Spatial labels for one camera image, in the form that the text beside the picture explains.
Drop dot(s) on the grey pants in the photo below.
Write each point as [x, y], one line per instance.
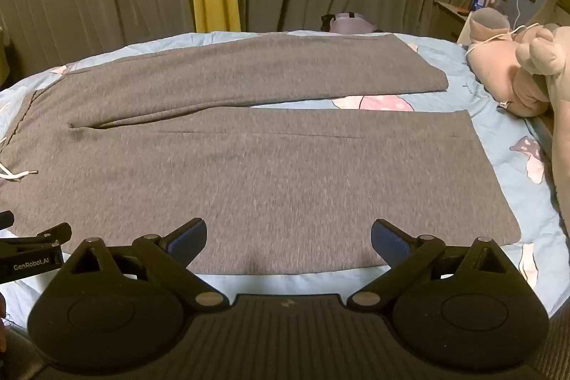
[267, 184]

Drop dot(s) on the wooden nightstand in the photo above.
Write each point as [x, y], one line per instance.
[449, 21]

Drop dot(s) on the light blue printed bed sheet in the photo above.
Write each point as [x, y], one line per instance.
[490, 130]

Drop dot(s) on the lavender bag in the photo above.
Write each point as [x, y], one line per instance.
[349, 24]

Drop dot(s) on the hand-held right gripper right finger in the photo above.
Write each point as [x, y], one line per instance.
[392, 241]

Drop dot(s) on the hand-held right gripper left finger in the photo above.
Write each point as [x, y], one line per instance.
[189, 238]

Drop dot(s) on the beige plush toy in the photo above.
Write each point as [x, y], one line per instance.
[545, 48]

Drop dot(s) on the pink plush toy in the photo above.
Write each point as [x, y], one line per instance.
[498, 73]

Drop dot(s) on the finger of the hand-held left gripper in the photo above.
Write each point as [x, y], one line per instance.
[44, 235]
[5, 219]

